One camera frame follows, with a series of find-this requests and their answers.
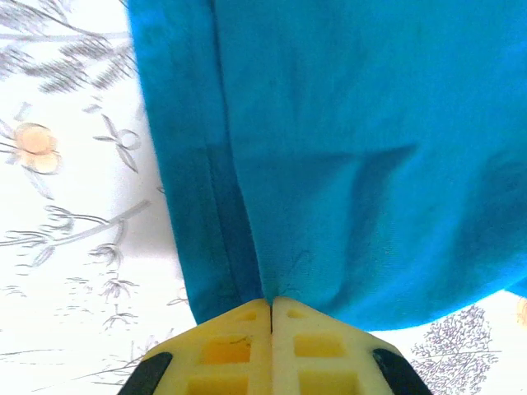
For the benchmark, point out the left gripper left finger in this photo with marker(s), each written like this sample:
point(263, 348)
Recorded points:
point(230, 341)

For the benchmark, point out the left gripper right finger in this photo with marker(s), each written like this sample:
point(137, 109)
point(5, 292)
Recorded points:
point(313, 341)

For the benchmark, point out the blue t-shirt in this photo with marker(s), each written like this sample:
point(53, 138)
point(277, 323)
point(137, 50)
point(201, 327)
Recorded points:
point(329, 144)

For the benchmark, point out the floral tablecloth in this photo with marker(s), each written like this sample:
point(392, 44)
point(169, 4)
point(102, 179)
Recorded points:
point(62, 247)

